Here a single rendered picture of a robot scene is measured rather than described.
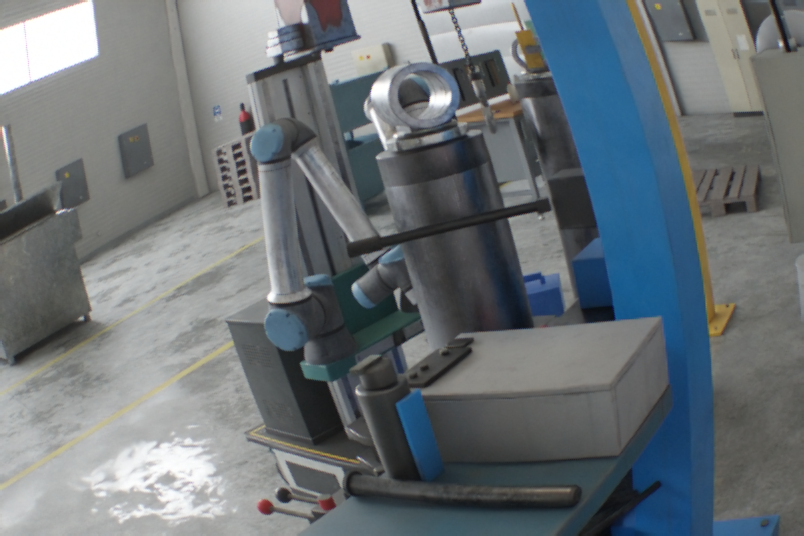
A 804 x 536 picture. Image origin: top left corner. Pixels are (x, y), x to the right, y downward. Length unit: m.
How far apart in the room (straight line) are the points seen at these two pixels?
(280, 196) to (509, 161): 5.07
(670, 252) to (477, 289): 0.47
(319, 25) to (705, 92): 11.17
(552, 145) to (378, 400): 1.93
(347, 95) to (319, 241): 6.45
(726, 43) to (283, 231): 9.47
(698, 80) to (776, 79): 11.06
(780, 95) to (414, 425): 0.94
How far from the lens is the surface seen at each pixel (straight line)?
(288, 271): 3.10
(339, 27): 1.78
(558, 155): 3.21
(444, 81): 1.90
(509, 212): 1.71
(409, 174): 1.86
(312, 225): 3.56
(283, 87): 3.53
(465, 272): 1.88
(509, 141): 7.93
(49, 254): 9.71
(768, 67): 1.67
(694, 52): 12.66
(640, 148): 1.60
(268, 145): 3.00
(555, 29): 1.62
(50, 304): 9.70
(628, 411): 1.36
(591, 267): 1.94
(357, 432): 1.89
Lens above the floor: 1.69
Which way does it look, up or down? 14 degrees down
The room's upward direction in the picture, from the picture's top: 16 degrees counter-clockwise
